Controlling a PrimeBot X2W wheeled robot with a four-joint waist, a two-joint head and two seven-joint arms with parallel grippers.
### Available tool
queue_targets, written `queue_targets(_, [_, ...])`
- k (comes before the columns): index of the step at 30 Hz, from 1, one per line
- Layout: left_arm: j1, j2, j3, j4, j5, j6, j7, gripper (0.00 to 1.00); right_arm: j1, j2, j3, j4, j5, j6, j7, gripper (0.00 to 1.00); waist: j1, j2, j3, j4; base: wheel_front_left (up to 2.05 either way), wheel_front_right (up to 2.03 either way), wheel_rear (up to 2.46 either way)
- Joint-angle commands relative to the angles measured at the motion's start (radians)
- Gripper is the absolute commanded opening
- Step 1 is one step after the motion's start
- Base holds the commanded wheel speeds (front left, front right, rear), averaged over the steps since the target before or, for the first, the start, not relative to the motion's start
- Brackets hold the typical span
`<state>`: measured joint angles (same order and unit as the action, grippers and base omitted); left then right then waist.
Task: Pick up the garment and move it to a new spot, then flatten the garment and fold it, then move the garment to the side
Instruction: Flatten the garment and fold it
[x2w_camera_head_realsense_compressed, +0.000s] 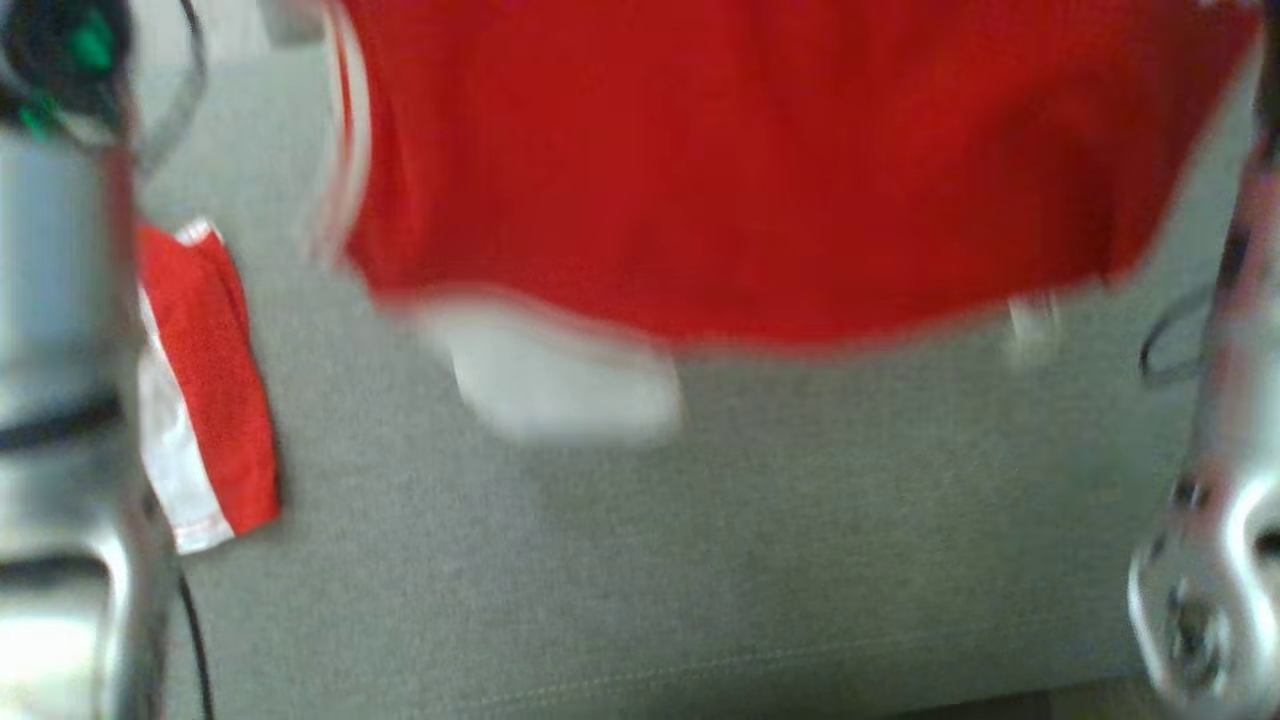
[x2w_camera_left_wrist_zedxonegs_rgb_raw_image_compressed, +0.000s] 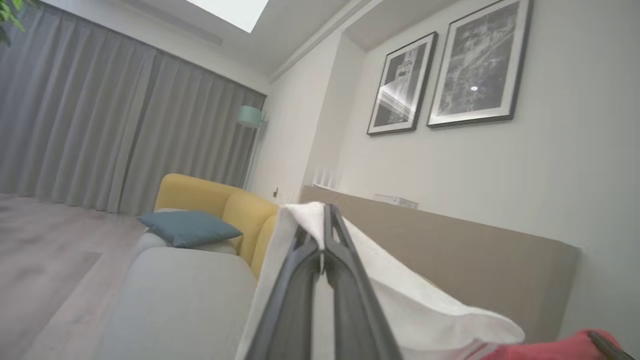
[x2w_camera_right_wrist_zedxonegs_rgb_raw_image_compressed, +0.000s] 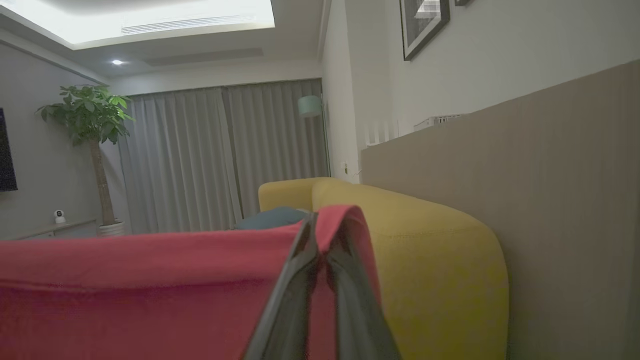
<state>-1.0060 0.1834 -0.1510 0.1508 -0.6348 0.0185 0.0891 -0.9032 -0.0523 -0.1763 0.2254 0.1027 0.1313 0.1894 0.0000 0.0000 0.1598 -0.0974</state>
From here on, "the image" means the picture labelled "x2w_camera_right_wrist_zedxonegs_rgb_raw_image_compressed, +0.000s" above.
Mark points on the white plant pot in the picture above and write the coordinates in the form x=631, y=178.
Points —
x=111, y=229

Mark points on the large dark framed picture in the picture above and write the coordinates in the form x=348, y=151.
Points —
x=422, y=22

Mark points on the small dark framed picture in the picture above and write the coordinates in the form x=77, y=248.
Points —
x=462, y=2

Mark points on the wall socket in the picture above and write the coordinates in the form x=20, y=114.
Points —
x=344, y=167

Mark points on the white slotted device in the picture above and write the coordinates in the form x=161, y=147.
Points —
x=437, y=122

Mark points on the small white security camera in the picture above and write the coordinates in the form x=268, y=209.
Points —
x=59, y=216

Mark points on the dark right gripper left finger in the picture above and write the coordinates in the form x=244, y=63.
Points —
x=292, y=300

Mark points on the beige partition panel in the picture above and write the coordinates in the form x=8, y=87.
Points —
x=565, y=210

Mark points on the yellow sofa section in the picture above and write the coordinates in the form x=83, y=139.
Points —
x=430, y=270

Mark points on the ceiling air vent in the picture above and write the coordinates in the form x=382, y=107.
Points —
x=187, y=23

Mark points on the grey curtain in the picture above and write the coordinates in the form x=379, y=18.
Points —
x=200, y=160

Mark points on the red and white shirt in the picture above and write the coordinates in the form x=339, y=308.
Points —
x=140, y=295

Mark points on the green potted tree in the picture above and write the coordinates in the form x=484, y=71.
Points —
x=90, y=112

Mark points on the black wall television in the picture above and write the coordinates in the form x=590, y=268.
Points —
x=6, y=150

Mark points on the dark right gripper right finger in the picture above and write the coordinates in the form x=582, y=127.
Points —
x=357, y=320

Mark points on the blue cushion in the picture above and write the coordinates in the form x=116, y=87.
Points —
x=272, y=218

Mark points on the low grey cabinet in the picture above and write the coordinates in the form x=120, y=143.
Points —
x=65, y=230

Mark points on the ceiling spot light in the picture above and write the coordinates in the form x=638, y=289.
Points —
x=117, y=62

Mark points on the floor lamp with pale shade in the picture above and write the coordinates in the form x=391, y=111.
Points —
x=310, y=106

